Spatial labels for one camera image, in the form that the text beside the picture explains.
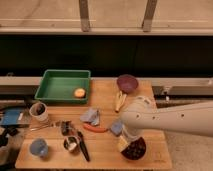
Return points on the white mug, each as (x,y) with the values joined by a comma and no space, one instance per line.
(39,112)

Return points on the grey crumpled cloth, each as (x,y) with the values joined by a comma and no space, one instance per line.
(91,116)

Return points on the metal spoon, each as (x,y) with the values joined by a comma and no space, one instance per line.
(45,126)

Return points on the blue sponge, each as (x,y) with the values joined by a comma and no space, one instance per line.
(116,127)

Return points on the purple bowl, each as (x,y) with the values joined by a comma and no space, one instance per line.
(127,83)

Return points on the blue cup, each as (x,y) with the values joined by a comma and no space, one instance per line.
(39,148)

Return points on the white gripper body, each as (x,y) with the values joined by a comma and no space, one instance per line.
(131,136)

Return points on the small dark metal object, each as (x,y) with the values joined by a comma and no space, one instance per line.
(66,128)

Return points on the red bowl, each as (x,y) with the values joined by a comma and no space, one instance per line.
(135,150)

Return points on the small metal bowl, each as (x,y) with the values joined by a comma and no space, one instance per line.
(71,143)

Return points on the yellow round fruit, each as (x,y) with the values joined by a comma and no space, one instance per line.
(79,93)

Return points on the yellow banana toy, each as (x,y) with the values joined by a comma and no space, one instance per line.
(120,99)

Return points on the black handled knife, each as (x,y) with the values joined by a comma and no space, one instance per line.
(83,146)

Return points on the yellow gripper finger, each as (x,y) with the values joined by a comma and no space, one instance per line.
(122,144)

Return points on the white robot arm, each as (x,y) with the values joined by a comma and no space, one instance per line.
(194,118)

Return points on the red chili pepper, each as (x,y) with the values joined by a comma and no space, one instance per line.
(94,129)

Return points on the wooden cutting board table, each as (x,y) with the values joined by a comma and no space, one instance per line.
(102,147)

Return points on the green plastic tray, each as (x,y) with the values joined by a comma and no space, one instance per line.
(58,86)

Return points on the dark purple grape bunch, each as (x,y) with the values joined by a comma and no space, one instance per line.
(136,150)

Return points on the blue box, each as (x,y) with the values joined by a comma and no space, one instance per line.
(12,117)

